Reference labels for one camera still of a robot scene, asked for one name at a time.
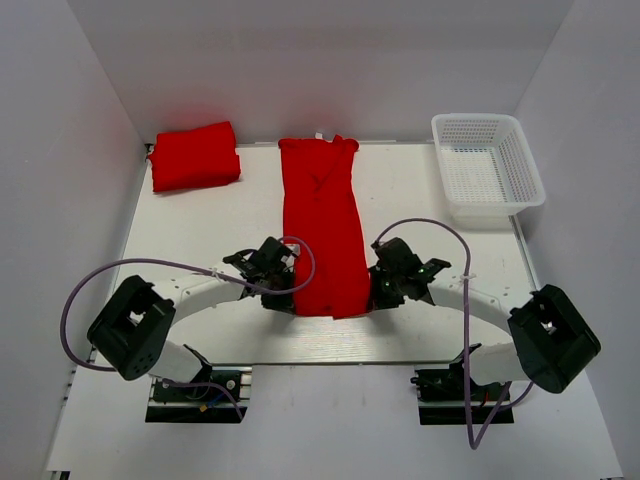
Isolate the red t shirt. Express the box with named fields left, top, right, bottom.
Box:
left=149, top=121, right=241, bottom=194
left=278, top=136, right=370, bottom=319

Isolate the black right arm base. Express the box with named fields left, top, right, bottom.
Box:
left=410, top=349, right=516, bottom=427

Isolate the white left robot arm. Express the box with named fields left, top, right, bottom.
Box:
left=87, top=237, right=301, bottom=384

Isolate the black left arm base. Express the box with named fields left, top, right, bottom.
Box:
left=145, top=366, right=253, bottom=424

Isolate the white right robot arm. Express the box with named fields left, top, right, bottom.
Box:
left=370, top=238, right=601, bottom=394

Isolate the red folded t shirt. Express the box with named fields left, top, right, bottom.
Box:
left=149, top=121, right=241, bottom=194

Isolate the white plastic mesh basket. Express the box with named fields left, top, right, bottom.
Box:
left=431, top=113, right=546, bottom=223

